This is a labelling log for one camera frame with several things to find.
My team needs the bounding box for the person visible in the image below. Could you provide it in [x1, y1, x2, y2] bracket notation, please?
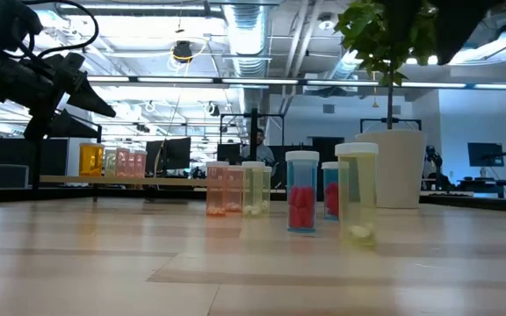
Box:
[240, 127, 277, 167]

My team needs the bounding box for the black computer monitor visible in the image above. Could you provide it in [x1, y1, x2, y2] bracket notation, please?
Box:
[216, 143, 242, 164]
[143, 137, 192, 176]

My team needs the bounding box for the black partition panel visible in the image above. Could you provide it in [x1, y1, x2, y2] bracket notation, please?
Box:
[0, 138, 69, 188]

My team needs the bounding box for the blue-lit computer monitor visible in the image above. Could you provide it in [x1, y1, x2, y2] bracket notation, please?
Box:
[467, 142, 505, 169]

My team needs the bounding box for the black ceiling camera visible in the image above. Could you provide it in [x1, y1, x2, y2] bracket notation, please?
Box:
[171, 39, 195, 63]

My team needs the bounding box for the silver ceiling air duct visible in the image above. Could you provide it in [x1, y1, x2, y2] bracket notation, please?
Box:
[221, 3, 272, 79]

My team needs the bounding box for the large yellow-green pill bottle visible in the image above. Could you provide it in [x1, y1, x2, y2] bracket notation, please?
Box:
[334, 141, 380, 247]

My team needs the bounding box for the long ceiling light strip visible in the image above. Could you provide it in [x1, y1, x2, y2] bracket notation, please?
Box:
[85, 75, 506, 90]

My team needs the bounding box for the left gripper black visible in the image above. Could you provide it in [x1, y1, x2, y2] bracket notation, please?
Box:
[0, 41, 118, 140]

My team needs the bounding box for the grey office chair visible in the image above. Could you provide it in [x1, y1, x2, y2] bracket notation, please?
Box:
[0, 163, 31, 189]

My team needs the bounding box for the small green pill bottle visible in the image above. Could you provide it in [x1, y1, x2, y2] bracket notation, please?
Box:
[104, 148, 119, 178]
[241, 161, 266, 217]
[261, 165, 273, 214]

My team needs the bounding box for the green leafy potted tree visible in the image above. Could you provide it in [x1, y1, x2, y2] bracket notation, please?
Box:
[333, 0, 438, 131]

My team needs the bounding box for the wooden shelf board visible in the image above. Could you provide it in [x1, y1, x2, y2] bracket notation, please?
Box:
[40, 175, 254, 190]

